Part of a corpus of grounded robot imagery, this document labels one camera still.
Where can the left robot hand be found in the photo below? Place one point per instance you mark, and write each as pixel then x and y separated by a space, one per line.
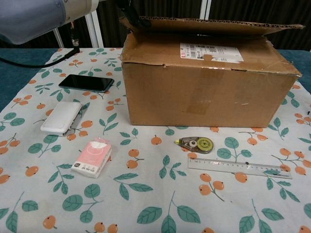
pixel 133 14

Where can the brown cardboard box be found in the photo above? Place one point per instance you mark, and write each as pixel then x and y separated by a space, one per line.
pixel 194 97

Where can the black smartphone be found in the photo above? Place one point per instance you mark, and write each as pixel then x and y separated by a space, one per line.
pixel 85 82

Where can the white power bank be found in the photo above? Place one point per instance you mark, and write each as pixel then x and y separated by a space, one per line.
pixel 60 116

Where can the correction tape dispenser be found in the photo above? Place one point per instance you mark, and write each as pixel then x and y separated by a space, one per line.
pixel 204 145

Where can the pink tissue pack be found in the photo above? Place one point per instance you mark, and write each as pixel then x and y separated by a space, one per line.
pixel 91 157

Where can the transparent plastic ruler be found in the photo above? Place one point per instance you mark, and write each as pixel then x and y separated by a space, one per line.
pixel 218 165

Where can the floral print tablecloth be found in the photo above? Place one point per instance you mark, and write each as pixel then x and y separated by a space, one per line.
pixel 155 194

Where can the white double frame post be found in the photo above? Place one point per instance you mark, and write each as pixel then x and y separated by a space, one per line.
pixel 96 31

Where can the grey slim frame post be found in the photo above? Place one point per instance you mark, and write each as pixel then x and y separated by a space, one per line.
pixel 59 38

